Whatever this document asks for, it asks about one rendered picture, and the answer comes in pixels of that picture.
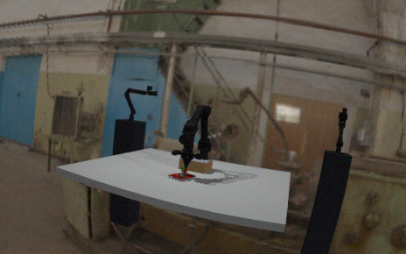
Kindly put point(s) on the red circuit board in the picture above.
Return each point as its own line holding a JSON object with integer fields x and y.
{"x": 182, "y": 175}

